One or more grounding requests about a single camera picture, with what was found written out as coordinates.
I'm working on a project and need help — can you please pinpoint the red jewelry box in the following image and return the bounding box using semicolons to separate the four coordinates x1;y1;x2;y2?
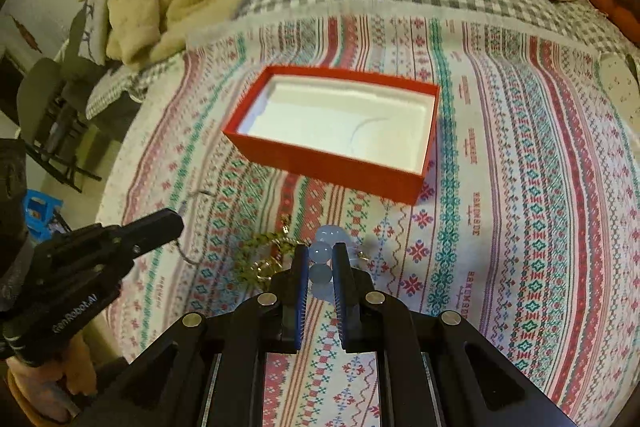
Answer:
224;65;440;205

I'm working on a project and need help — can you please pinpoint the black chair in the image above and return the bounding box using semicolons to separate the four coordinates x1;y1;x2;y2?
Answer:
15;5;109;194

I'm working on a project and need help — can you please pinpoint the left hand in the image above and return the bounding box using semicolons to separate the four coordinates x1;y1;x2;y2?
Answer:
6;333;96;426

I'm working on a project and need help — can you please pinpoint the patterned knit-print cloth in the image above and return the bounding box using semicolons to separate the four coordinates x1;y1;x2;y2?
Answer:
99;14;639;426

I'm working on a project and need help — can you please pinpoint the pale blue bead bracelet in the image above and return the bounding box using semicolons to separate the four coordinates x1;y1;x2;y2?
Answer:
305;223;372;303

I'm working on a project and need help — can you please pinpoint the green bead bracelet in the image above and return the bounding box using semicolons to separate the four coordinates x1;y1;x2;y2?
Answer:
232;231;298;287

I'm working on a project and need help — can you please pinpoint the silver chain bracelet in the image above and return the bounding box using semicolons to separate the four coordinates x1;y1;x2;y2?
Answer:
172;188;217;266

